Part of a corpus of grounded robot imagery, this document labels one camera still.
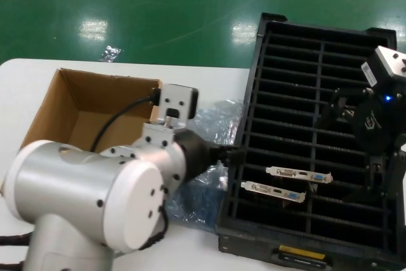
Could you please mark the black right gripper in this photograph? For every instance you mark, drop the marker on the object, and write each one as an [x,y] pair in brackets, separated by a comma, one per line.
[380,122]

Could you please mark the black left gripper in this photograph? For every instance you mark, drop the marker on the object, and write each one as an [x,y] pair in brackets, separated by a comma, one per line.
[200,156]

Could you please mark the bagged graphics card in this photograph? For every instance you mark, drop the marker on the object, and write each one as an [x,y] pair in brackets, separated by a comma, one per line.
[219,122]

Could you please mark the graphics card with silver bracket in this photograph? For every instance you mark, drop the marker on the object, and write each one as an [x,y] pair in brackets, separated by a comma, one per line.
[292,173]
[272,191]

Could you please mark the black slotted container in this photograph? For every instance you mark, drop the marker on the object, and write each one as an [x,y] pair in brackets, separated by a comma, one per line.
[263,93]

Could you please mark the brown cardboard box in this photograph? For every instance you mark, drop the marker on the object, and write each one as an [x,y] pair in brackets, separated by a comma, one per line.
[89,93]

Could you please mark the flat blue-grey antistatic bag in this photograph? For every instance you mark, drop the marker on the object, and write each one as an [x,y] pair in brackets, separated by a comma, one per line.
[196,217]

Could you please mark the shiny plastic scrap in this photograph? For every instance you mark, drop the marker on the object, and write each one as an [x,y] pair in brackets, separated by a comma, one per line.
[111,53]

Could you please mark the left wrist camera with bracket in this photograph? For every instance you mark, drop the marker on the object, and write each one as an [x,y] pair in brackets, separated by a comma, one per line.
[177,99]

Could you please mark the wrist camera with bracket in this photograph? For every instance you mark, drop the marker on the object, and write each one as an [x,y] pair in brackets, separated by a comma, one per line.
[177,99]
[390,61]

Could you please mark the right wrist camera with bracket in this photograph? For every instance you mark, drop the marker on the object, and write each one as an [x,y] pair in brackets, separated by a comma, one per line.
[390,61]

